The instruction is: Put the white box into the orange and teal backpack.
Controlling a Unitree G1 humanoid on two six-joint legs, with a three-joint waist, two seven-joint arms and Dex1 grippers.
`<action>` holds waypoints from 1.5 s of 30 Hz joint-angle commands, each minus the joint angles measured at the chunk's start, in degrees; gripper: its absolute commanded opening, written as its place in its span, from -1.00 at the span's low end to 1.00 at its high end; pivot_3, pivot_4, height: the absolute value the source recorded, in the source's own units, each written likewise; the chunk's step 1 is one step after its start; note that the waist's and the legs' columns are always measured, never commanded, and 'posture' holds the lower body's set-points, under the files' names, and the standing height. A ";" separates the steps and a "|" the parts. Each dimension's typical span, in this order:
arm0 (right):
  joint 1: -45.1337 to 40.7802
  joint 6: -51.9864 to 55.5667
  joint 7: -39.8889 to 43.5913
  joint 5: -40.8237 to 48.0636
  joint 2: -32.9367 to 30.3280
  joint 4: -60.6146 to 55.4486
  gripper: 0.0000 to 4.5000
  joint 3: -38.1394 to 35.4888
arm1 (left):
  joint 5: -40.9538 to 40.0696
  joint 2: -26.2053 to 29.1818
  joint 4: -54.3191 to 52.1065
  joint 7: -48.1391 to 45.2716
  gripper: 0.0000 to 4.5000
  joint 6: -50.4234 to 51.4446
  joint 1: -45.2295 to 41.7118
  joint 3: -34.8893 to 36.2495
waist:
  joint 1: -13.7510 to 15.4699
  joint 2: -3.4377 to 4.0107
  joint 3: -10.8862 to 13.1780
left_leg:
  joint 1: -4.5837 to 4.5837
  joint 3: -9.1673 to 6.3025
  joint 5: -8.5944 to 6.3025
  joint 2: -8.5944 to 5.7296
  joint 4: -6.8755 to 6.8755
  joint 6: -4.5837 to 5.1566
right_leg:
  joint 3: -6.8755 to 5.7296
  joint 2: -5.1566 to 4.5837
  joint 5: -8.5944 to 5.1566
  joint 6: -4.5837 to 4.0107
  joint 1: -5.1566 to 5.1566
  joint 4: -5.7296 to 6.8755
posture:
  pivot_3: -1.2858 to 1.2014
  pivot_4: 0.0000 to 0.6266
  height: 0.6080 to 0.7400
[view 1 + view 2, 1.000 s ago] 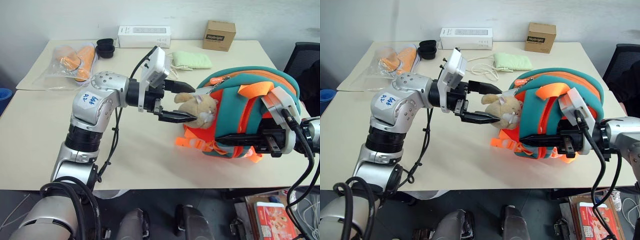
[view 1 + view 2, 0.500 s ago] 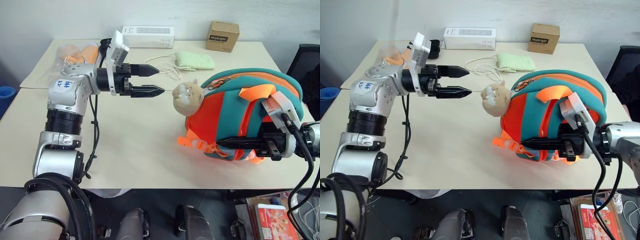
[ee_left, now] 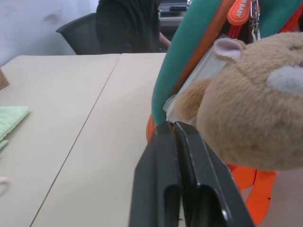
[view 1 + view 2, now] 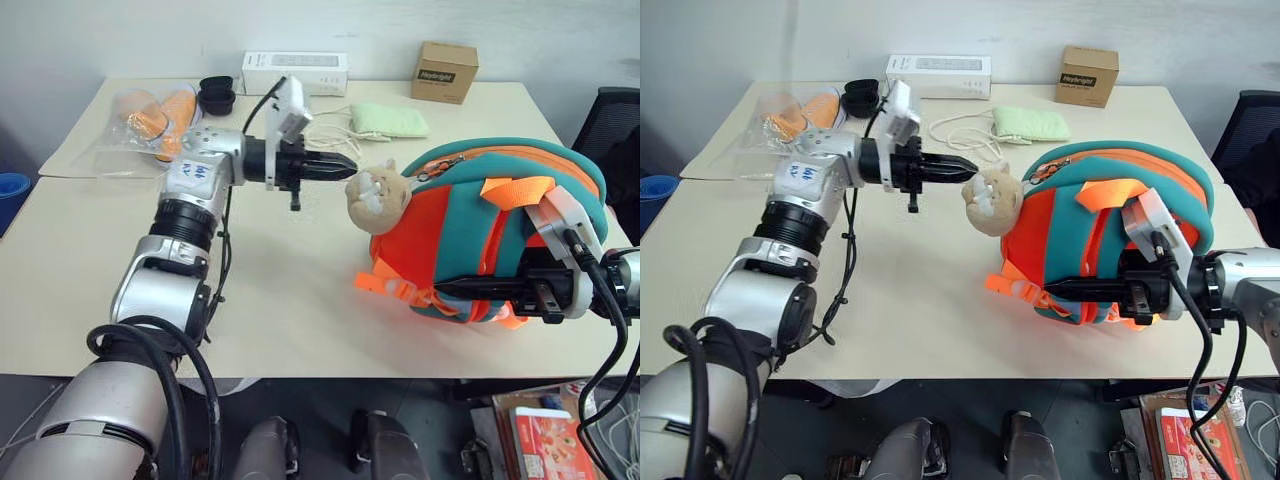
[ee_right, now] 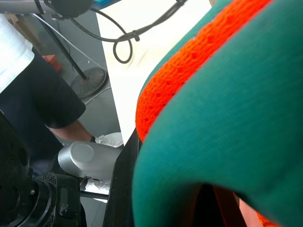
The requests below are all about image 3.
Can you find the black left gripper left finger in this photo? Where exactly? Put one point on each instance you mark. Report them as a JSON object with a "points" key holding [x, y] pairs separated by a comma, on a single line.
{"points": [[154, 177]]}

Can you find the light green cloth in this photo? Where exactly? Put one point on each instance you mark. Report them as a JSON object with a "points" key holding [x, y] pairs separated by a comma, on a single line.
{"points": [[10, 118]]}

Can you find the black mesh office chair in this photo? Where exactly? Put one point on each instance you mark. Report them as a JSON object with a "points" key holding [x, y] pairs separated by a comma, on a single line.
{"points": [[80, 35]]}

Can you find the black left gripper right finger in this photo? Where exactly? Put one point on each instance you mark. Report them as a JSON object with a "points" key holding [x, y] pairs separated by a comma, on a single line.
{"points": [[203, 170]]}

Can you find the grey equipment rack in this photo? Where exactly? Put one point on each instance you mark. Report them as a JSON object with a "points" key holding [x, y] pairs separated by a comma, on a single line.
{"points": [[171, 14]]}

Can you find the brown cardboard piece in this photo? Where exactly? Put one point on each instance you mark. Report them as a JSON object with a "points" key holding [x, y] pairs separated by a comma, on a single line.
{"points": [[2, 80]]}

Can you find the person in black shirt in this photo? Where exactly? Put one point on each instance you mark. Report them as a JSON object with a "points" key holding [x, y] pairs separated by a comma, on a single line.
{"points": [[125, 26]]}

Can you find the tan plush bear toy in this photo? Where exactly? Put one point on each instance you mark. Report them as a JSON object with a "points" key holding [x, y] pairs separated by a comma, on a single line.
{"points": [[248, 118]]}

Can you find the orange and teal backpack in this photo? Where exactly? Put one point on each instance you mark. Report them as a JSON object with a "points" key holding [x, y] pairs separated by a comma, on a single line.
{"points": [[170, 71]]}

